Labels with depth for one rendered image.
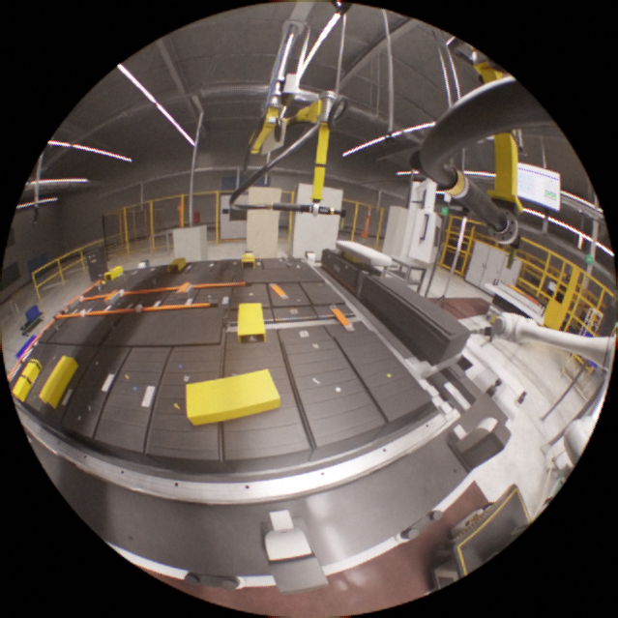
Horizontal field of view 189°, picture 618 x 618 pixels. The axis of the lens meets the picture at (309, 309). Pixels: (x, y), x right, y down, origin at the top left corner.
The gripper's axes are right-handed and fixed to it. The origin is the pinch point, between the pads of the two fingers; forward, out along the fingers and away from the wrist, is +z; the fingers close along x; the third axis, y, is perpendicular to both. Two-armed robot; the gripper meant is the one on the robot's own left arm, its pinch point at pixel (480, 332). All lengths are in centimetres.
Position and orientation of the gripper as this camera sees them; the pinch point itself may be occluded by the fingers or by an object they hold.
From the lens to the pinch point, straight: 120.3
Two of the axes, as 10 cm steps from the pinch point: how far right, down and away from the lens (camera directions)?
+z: 0.1, 1.1, 9.9
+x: 9.9, 1.2, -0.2
